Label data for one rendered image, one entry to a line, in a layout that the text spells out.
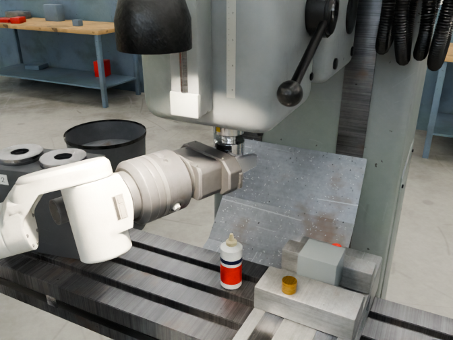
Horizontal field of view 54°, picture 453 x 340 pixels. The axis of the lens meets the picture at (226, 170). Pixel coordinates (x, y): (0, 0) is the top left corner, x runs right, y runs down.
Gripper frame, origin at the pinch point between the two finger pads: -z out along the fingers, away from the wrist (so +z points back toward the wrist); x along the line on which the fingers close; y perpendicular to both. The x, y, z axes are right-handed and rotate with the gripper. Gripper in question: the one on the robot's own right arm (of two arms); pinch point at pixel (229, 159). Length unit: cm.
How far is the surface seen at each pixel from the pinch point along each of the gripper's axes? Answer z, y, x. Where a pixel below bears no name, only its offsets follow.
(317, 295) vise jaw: -0.6, 15.7, -18.3
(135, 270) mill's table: 8.1, 27.0, 17.8
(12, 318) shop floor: 5, 124, 142
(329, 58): -14.2, -15.0, -6.9
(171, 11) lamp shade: 19.9, -23.7, -13.3
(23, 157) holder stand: 17.9, 7.2, 40.1
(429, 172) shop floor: -302, 120, 82
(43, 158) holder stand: 15.3, 7.1, 36.8
